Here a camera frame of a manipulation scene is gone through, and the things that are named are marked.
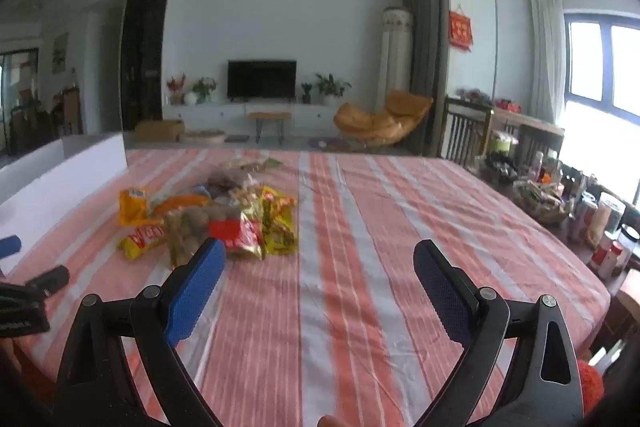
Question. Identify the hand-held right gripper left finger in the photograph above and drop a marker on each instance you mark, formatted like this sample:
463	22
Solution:
197	292

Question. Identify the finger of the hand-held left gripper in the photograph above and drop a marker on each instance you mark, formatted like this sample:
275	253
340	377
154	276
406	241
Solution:
50	279
9	246

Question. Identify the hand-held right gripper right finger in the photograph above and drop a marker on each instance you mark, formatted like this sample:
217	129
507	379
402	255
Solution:
442	292

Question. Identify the clear bag of brown nuts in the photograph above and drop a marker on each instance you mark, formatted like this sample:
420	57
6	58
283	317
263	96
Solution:
190	234

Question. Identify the red gold snack packet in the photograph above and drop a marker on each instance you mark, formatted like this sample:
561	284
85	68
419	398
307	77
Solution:
240	237

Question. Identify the yellow red print snack packet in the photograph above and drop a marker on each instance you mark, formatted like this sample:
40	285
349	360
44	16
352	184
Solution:
142	241

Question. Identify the orange yellow snack packet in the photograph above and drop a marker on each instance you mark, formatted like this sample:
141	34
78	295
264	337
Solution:
132	206

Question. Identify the yellow green snack packet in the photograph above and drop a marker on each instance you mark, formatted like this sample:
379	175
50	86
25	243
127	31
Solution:
277	219

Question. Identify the clear beige snack packet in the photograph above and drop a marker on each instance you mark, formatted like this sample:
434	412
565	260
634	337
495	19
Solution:
245	164

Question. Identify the person's right hand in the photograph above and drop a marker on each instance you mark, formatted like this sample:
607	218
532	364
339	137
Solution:
330	422

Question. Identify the white box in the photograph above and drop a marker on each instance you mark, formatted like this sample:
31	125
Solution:
60	172

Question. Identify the pink striped tablecloth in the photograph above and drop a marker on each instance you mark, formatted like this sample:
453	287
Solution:
350	257

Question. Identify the wicker basket of sundries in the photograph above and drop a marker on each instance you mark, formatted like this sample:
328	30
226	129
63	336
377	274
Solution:
542	202

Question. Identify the shallow round basket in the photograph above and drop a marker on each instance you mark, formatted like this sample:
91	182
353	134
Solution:
205	137

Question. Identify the small dark floor mat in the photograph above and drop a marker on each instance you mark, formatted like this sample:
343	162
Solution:
236	138

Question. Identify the green tub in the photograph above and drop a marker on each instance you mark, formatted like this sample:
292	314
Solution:
500	142

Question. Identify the cluster of small bottles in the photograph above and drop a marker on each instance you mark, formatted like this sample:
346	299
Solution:
547	169

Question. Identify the cardboard box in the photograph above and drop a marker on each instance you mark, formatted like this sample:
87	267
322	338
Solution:
157	131

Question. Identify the dark slatted wooden chair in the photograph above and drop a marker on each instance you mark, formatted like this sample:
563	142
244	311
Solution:
465	127

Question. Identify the person's red clothing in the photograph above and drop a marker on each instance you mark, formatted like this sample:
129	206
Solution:
592	384

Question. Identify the white television cabinet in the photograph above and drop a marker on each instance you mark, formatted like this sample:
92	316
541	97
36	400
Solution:
220	114

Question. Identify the wooden desk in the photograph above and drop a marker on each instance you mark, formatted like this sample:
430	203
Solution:
530	132

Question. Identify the orange lounge chair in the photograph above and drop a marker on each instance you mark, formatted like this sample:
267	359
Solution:
370	122

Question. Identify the clear plastic jar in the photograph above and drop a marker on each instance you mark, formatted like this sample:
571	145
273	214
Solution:
627	247
610	212

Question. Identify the small wooden stool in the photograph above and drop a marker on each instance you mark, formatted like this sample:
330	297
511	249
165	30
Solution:
269	115

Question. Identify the purple round rug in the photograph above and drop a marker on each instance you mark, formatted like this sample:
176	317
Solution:
322	142

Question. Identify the white round vase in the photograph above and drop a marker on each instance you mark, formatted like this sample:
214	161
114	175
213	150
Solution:
191	98

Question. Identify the green leafy potted plant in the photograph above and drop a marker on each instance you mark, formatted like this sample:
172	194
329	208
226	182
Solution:
204	88

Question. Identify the red flower plant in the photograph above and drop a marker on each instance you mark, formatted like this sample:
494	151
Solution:
176	87

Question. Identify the black television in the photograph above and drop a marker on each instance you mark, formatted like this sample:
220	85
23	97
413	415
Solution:
261	79

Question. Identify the small dark potted plant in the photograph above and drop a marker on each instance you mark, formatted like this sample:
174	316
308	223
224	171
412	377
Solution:
306	92

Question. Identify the dark glass cabinet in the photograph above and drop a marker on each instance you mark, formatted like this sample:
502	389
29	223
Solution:
145	57

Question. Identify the large green potted plant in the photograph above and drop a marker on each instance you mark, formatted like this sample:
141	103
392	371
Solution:
330	86

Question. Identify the white standing air conditioner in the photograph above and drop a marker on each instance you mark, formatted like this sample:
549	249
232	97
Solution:
395	57

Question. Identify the white sheer curtain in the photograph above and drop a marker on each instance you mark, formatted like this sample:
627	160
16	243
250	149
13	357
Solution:
547	57

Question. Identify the grey curtain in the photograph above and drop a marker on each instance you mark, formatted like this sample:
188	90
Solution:
425	32

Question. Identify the dark framed window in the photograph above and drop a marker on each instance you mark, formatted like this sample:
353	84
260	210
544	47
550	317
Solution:
585	57

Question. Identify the framed wall picture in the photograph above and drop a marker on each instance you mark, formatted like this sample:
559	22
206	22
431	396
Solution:
60	52

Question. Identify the red wall hanging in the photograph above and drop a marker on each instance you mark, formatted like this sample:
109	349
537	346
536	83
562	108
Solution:
460	29

